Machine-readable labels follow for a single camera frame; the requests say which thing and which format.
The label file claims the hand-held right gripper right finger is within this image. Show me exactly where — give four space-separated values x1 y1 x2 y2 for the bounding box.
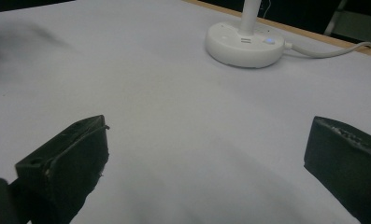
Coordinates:
304 116 371 224

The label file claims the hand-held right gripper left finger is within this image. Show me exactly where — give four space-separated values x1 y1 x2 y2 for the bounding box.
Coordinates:
14 114 110 224

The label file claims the grey metal stand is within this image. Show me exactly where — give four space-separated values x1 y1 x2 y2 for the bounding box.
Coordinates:
323 0 371 48

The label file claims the white lamp base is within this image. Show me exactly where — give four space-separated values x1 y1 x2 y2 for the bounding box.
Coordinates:
204 0 286 69

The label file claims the white lamp cable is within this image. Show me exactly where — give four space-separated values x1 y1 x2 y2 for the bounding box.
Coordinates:
283 41 371 60

